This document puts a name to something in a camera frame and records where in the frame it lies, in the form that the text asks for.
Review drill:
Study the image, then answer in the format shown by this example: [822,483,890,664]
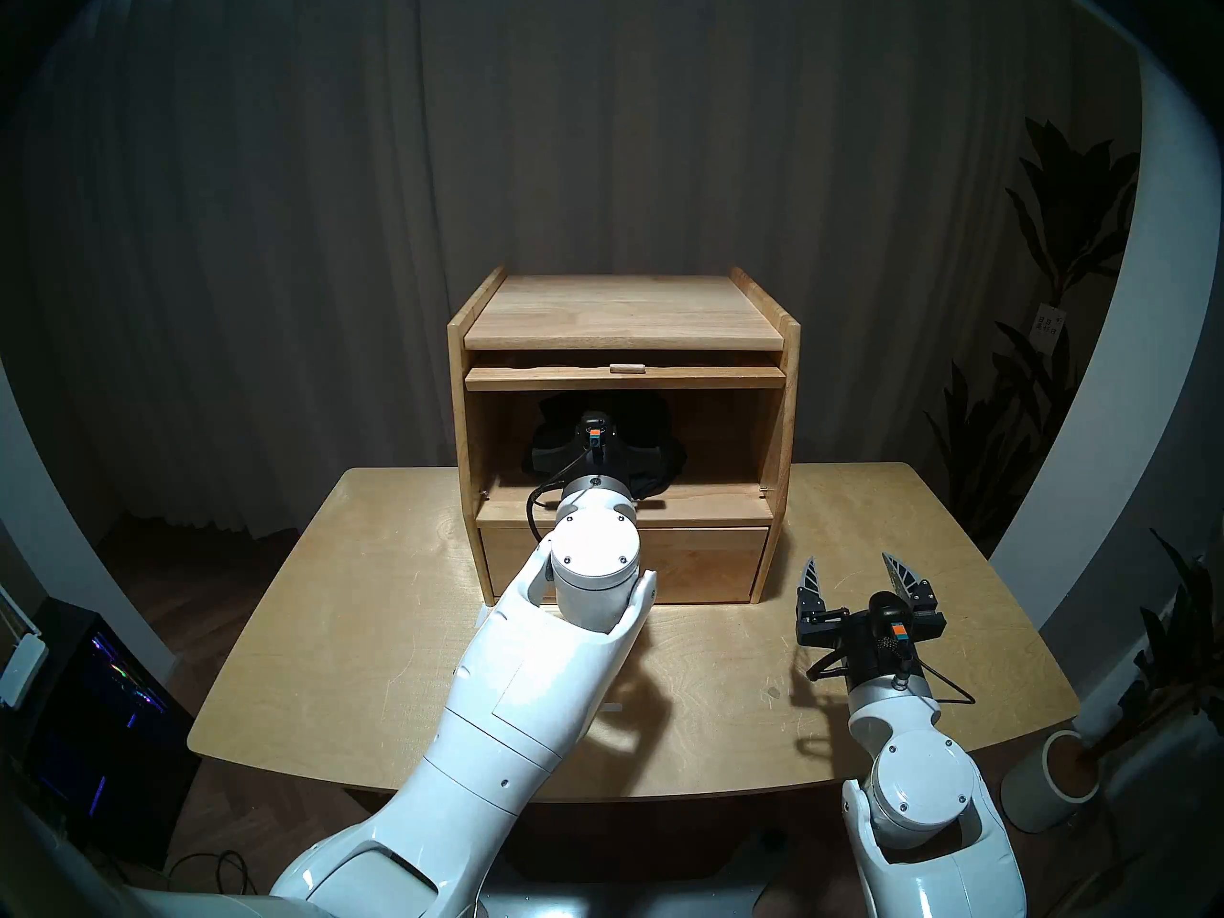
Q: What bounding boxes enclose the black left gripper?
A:
[564,443,640,487]

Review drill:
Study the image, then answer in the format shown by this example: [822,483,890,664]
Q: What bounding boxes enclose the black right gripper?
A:
[797,552,949,686]

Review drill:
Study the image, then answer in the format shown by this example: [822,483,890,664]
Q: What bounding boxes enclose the black shirt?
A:
[524,392,686,502]

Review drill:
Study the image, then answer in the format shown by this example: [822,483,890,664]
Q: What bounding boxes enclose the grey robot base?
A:
[478,868,776,918]

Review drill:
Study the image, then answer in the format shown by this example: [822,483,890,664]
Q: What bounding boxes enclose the wooden cabinet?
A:
[448,266,802,606]

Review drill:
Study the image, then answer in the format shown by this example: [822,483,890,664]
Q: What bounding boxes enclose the white round plant pot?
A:
[1001,730,1103,834]

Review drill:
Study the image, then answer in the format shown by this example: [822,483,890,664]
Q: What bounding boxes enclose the small dark potted plant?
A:
[1081,529,1224,764]

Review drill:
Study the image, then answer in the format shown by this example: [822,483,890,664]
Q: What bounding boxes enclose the grey pleated curtain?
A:
[0,0,1144,554]

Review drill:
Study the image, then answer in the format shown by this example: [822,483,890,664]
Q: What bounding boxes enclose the tall dark leafy plant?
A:
[923,118,1144,554]

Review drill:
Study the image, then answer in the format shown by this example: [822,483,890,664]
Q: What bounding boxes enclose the black computer tower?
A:
[24,601,202,869]

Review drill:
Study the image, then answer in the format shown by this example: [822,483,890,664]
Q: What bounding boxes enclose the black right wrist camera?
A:
[867,590,913,651]

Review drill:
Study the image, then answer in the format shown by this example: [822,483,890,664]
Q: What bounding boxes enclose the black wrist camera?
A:
[867,590,913,651]
[574,411,614,473]

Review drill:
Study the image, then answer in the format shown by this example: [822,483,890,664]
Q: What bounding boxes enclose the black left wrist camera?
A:
[574,411,614,473]

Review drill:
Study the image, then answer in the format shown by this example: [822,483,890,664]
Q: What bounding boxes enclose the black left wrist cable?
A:
[526,452,589,544]

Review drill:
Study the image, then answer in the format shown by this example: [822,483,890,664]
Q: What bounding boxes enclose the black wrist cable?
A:
[526,452,589,544]
[808,653,976,705]

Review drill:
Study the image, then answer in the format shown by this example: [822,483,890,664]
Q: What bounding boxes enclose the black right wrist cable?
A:
[808,653,976,705]

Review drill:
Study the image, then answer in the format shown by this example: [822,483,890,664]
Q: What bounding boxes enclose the black floor cable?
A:
[167,849,259,898]

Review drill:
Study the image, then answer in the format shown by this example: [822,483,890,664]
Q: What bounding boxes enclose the white wall device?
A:
[0,629,47,711]

